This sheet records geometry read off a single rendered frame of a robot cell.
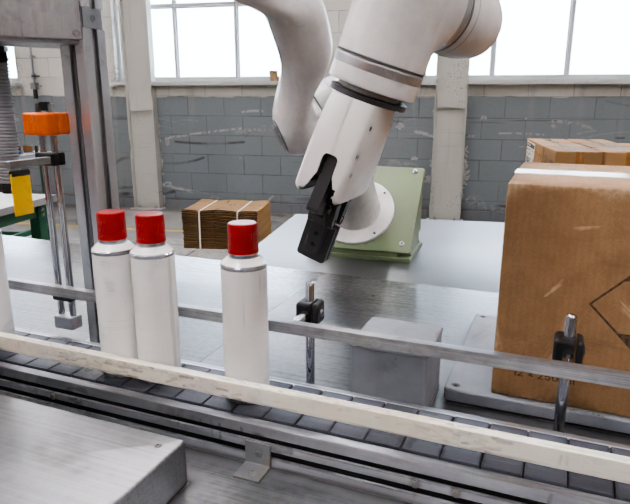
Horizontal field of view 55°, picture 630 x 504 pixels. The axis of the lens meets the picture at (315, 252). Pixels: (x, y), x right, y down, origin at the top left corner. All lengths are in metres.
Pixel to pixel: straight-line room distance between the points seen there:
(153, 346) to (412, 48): 0.44
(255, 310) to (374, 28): 0.31
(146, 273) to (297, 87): 0.53
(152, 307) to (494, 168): 5.55
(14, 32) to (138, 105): 5.93
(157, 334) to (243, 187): 5.79
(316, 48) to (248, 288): 0.54
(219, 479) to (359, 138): 0.38
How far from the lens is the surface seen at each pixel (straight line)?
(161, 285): 0.72
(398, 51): 0.55
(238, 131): 6.45
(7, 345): 0.88
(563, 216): 0.74
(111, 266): 0.74
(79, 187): 0.96
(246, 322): 0.66
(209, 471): 0.69
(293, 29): 1.04
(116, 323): 0.77
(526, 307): 0.77
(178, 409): 0.72
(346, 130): 0.54
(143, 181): 6.89
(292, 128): 1.17
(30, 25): 0.92
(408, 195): 1.53
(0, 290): 0.92
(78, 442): 0.68
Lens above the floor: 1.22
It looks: 15 degrees down
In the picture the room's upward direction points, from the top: straight up
